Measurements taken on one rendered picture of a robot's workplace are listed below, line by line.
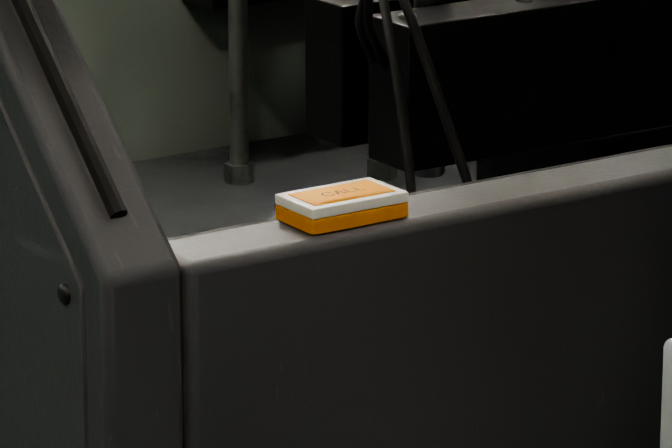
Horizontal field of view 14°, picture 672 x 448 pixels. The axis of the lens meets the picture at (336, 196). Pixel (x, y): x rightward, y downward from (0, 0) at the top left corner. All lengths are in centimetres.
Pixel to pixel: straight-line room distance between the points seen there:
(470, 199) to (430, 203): 2
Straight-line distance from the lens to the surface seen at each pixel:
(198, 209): 159
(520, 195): 119
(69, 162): 110
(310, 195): 114
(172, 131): 171
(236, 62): 163
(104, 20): 167
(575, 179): 122
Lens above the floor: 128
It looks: 16 degrees down
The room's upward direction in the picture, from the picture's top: straight up
